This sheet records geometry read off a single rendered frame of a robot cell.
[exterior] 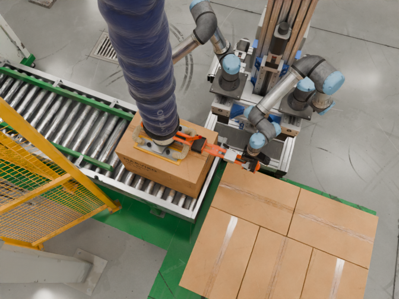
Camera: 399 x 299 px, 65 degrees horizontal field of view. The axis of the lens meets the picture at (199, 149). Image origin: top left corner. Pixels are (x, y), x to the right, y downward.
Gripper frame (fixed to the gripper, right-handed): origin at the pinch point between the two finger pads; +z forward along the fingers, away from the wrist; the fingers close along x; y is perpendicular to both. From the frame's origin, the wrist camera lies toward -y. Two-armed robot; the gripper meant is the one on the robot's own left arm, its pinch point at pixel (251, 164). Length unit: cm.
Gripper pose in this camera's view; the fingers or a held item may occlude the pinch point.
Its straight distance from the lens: 198.2
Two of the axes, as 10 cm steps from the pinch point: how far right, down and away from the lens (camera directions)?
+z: 0.0, 3.9, 9.2
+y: -9.2, -3.6, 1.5
